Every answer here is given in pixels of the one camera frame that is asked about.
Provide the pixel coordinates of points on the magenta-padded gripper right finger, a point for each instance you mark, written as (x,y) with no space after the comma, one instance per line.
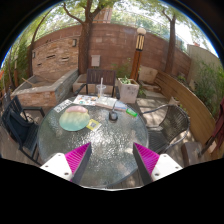
(163,166)

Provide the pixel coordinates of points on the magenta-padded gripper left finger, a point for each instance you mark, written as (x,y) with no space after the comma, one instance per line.
(60,165)

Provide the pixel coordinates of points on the dark grey computer mouse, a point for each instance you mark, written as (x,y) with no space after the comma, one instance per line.
(113,116)

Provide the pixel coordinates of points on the dark wicker chair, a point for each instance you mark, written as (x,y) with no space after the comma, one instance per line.
(173,121)

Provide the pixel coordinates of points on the yellow card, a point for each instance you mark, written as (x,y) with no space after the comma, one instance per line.
(93,125)

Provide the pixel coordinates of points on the black metal chair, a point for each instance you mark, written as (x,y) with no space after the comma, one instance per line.
(18,128)

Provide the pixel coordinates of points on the white licence plate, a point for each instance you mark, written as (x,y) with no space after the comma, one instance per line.
(63,106)

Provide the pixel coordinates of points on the green marker pen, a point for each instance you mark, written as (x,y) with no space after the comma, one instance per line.
(131,112)

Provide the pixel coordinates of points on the colourful picture sheet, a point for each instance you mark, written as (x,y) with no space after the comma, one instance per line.
(84,100)

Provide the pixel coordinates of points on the curved wooden bench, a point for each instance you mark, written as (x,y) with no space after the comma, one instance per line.
(186,100)

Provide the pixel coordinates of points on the raised stone planter bed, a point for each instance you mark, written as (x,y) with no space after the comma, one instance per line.
(43,95)

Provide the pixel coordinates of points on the thick white book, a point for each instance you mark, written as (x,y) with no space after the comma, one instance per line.
(106,102)

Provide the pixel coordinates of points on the beige stone block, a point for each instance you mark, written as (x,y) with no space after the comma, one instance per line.
(147,74)

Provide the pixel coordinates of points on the dark wooden slatted chair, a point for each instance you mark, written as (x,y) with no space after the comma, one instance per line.
(95,76)

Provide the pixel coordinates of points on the slim tree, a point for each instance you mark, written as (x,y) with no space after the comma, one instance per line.
(170,46)

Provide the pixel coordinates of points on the forked tree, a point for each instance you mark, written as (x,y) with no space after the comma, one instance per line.
(85,46)

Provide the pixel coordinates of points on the wooden garden lamp post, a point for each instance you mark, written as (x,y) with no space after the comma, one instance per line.
(137,60)

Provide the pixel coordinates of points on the grey wall box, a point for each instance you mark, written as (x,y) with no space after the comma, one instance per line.
(95,60)

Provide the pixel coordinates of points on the dark wall lamp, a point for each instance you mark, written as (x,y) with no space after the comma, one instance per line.
(74,42)
(33,54)

